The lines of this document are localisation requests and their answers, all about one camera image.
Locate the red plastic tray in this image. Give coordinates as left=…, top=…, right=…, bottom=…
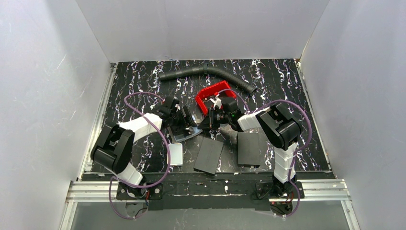
left=195, top=80, right=237, bottom=116

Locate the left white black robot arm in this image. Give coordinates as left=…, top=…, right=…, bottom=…
left=90, top=96, right=201, bottom=188

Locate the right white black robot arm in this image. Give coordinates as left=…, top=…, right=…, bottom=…
left=198, top=97, right=307, bottom=184

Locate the black card left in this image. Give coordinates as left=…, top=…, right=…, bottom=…
left=193, top=138, right=224, bottom=175

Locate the black card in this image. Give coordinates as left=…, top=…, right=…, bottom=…
left=237, top=132, right=260, bottom=167
left=193, top=138, right=224, bottom=175

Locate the black card right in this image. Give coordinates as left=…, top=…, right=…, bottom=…
left=237, top=132, right=260, bottom=167

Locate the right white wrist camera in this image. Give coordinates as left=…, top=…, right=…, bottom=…
left=210, top=97, right=222, bottom=109

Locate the black corrugated hose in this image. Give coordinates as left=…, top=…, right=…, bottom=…
left=158, top=63, right=257, bottom=96

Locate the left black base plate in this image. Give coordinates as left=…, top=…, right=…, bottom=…
left=116, top=183, right=163, bottom=200

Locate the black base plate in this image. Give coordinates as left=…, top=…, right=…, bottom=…
left=116, top=183, right=163, bottom=200
left=253, top=180, right=305, bottom=201

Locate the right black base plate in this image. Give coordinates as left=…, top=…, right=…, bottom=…
left=253, top=180, right=305, bottom=201

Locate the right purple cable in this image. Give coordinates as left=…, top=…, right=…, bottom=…
left=215, top=89, right=313, bottom=218

